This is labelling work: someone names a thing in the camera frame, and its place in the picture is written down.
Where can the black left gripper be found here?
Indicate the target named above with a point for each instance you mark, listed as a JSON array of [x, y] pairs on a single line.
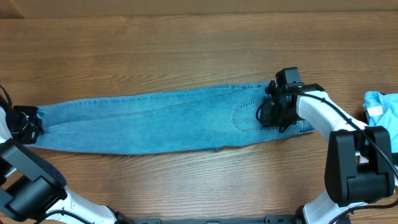
[[30, 137]]

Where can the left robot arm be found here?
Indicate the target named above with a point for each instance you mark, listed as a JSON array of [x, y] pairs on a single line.
[[41, 193]]

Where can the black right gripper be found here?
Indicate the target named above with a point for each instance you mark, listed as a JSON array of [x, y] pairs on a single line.
[[268, 111]]

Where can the blue denim jeans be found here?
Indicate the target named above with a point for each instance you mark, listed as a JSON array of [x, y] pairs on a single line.
[[206, 118]]

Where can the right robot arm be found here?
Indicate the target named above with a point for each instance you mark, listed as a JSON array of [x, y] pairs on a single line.
[[359, 169]]

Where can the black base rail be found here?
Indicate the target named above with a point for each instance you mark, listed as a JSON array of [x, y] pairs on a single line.
[[211, 221]]

